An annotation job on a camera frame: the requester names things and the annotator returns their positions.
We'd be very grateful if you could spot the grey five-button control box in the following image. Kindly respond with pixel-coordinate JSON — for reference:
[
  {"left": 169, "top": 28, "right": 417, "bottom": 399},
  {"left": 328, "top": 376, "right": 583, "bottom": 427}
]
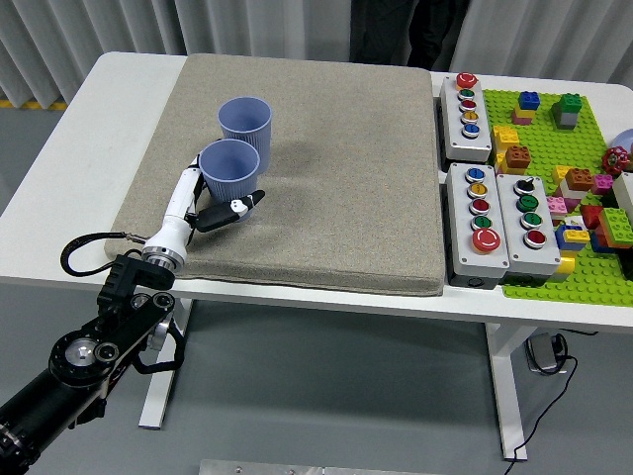
[
  {"left": 438, "top": 72, "right": 495, "bottom": 164},
  {"left": 444, "top": 161, "right": 511, "bottom": 289}
]

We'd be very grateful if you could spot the green studded baseplate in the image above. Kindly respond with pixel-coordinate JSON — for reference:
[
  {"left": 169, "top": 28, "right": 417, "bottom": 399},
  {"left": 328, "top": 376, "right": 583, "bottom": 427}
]
[{"left": 482, "top": 87, "right": 633, "bottom": 309}]

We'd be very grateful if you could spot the grey power adapter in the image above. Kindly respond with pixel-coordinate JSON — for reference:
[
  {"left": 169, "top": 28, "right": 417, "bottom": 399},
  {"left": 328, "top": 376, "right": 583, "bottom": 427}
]
[{"left": 524, "top": 332, "right": 564, "bottom": 374}]

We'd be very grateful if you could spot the grey-brown cushion mat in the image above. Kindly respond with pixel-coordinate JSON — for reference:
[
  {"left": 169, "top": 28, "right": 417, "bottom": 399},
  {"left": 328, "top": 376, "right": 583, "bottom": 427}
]
[{"left": 109, "top": 52, "right": 445, "bottom": 297}]

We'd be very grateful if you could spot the blue ribbed plastic cup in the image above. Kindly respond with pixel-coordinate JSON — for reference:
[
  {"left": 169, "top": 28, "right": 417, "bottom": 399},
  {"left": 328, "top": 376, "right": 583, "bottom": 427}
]
[
  {"left": 218, "top": 96, "right": 274, "bottom": 175},
  {"left": 198, "top": 139, "right": 262, "bottom": 225}
]

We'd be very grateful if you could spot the large green toy brick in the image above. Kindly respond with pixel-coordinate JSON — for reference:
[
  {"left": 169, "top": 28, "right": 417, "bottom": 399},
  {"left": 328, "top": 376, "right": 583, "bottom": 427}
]
[{"left": 597, "top": 207, "right": 633, "bottom": 250}]

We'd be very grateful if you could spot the red toy brick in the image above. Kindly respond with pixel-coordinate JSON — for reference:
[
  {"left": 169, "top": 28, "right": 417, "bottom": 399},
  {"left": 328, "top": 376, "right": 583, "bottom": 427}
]
[{"left": 579, "top": 204, "right": 605, "bottom": 231}]

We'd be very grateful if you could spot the white pleated curtain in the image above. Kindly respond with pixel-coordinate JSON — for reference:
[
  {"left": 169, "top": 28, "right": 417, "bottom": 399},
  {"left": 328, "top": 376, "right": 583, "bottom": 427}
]
[{"left": 0, "top": 0, "right": 633, "bottom": 112}]

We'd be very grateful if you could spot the person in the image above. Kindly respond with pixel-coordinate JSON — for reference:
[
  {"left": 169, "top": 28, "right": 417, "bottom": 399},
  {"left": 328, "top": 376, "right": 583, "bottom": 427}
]
[{"left": 348, "top": 0, "right": 471, "bottom": 70}]

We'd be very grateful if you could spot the black power cable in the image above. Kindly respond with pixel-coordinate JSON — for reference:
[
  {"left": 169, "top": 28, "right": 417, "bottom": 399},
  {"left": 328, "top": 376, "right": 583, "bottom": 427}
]
[{"left": 508, "top": 333, "right": 579, "bottom": 464}]

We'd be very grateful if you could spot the white toy brick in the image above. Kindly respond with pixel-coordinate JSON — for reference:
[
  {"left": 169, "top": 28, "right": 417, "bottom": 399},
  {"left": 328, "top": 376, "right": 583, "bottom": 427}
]
[{"left": 557, "top": 181, "right": 590, "bottom": 202}]

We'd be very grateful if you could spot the grey box with selector switch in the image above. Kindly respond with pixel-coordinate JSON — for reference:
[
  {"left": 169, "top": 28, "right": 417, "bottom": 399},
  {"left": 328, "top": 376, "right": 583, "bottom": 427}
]
[{"left": 494, "top": 172, "right": 563, "bottom": 284}]

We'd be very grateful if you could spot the orange toy brick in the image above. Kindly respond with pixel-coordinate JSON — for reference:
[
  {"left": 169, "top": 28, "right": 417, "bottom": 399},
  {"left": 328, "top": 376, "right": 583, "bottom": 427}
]
[
  {"left": 565, "top": 167, "right": 595, "bottom": 194},
  {"left": 503, "top": 144, "right": 533, "bottom": 175}
]

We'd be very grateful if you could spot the yellow black floor tape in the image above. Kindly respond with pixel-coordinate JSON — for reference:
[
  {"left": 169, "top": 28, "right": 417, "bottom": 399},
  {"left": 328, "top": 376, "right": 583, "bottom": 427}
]
[{"left": 0, "top": 97, "right": 68, "bottom": 112}]

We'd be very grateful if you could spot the blue and yellow toy brick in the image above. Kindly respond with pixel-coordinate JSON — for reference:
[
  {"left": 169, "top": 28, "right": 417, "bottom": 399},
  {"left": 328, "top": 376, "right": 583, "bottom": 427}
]
[{"left": 553, "top": 225, "right": 593, "bottom": 254}]

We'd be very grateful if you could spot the white box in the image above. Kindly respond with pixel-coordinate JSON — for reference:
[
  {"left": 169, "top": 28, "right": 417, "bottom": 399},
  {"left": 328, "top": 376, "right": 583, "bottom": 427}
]
[{"left": 611, "top": 171, "right": 633, "bottom": 224}]

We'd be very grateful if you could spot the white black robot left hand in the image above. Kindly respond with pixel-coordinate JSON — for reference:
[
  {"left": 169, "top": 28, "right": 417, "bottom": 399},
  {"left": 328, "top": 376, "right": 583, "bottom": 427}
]
[{"left": 144, "top": 151, "right": 266, "bottom": 256}]

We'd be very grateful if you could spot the red valve handwheel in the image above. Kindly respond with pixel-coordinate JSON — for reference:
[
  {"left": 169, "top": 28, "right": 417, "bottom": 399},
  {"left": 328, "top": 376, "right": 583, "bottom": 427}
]
[{"left": 601, "top": 146, "right": 630, "bottom": 176}]

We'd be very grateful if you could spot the white table leg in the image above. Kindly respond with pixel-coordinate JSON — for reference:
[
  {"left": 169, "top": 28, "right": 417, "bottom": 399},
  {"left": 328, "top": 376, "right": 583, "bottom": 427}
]
[
  {"left": 484, "top": 321, "right": 540, "bottom": 461},
  {"left": 137, "top": 296, "right": 195, "bottom": 430}
]

